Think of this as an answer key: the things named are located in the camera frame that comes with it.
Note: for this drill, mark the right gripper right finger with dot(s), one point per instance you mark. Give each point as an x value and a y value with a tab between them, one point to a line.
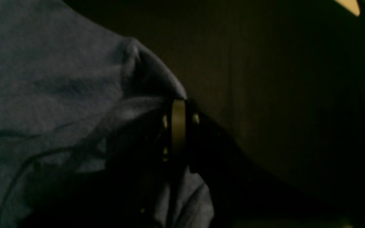
243	194

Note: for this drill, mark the black table cloth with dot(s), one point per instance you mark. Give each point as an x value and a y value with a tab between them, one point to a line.
285	78

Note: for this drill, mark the light blue t-shirt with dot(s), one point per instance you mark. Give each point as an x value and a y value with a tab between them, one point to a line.
61	77

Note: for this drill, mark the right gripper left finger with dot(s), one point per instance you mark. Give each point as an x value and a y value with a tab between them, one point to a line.
111	179

